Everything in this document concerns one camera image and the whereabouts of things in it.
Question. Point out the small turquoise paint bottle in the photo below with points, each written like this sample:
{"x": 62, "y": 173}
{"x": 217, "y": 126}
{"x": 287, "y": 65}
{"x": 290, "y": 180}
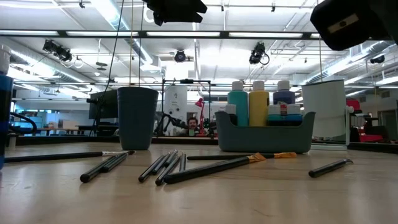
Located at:
{"x": 275, "y": 109}

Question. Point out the large yellow paint bottle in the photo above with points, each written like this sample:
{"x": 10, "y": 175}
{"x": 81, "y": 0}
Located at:
{"x": 258, "y": 107}

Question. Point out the large purple paint bottle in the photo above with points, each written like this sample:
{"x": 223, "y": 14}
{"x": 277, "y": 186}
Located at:
{"x": 283, "y": 97}

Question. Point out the red desk lamp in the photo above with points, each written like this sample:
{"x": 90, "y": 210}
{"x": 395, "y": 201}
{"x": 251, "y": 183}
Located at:
{"x": 200, "y": 102}

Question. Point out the black metal stand frame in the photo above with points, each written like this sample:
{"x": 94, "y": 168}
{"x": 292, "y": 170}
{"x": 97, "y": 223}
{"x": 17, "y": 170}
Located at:
{"x": 186, "y": 81}

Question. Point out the large teal paint bottle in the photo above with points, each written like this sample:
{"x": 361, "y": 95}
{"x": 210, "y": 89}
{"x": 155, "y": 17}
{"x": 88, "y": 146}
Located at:
{"x": 238, "y": 107}

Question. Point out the long silver-ferrule paint brush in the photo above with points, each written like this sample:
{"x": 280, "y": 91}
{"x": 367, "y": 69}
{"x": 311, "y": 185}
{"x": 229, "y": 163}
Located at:
{"x": 56, "y": 156}

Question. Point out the black ceiling camera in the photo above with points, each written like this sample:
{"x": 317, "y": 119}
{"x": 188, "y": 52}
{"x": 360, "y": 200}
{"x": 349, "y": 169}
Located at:
{"x": 257, "y": 53}
{"x": 377, "y": 59}
{"x": 179, "y": 56}
{"x": 62, "y": 53}

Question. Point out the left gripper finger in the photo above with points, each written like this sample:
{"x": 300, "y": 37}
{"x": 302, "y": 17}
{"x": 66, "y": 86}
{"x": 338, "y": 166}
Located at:
{"x": 186, "y": 17}
{"x": 189, "y": 6}

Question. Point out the white cylindrical tank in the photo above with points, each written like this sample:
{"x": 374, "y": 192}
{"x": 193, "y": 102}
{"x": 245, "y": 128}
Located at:
{"x": 175, "y": 99}

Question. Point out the grey-teal plastic bin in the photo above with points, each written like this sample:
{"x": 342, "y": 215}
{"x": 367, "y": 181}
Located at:
{"x": 264, "y": 140}

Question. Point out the person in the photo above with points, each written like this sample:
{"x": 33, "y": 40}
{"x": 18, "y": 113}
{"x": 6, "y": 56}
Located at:
{"x": 192, "y": 123}

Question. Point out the red office chair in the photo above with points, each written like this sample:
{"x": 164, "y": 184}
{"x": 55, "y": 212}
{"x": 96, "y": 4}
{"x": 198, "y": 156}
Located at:
{"x": 370, "y": 137}

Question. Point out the white plastic pitcher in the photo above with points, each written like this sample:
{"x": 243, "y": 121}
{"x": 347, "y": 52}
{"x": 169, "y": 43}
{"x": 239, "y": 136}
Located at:
{"x": 326, "y": 109}

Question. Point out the black computer monitor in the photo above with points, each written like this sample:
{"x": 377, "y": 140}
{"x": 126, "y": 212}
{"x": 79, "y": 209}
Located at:
{"x": 105, "y": 104}

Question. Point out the small white post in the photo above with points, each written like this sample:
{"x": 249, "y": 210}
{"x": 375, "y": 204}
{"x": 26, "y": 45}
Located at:
{"x": 12, "y": 141}

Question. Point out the thick gold-ferrule paint brush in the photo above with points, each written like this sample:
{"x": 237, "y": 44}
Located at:
{"x": 202, "y": 170}

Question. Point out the black background robot arm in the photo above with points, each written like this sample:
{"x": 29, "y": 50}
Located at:
{"x": 169, "y": 119}

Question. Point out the orange-bristle paint brush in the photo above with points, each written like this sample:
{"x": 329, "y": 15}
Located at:
{"x": 224, "y": 157}

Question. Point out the dark blue plastic cup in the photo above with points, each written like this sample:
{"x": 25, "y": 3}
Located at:
{"x": 137, "y": 118}

